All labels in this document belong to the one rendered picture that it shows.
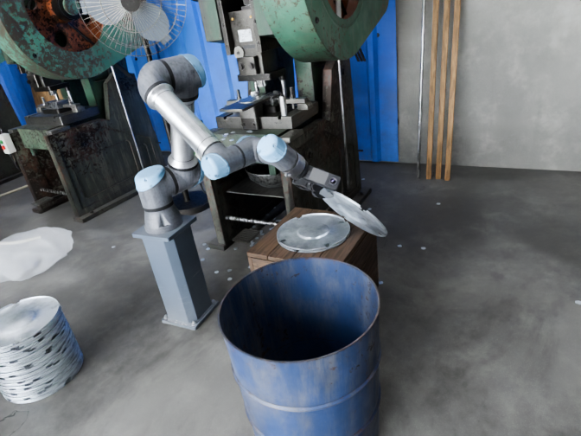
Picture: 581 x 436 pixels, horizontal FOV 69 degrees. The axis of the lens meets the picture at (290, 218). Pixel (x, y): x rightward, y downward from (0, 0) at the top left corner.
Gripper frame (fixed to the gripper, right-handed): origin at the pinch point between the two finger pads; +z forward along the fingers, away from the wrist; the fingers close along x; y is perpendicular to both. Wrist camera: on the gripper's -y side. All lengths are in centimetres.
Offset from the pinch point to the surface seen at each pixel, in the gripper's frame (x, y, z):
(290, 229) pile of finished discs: 14.8, 24.0, 15.0
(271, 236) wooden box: 20.5, 28.7, 10.8
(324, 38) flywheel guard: -56, 26, -9
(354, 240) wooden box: 10.0, -1.8, 21.1
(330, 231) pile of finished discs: 9.8, 9.1, 19.8
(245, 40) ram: -59, 76, -8
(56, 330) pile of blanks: 84, 68, -33
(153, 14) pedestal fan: -71, 150, -20
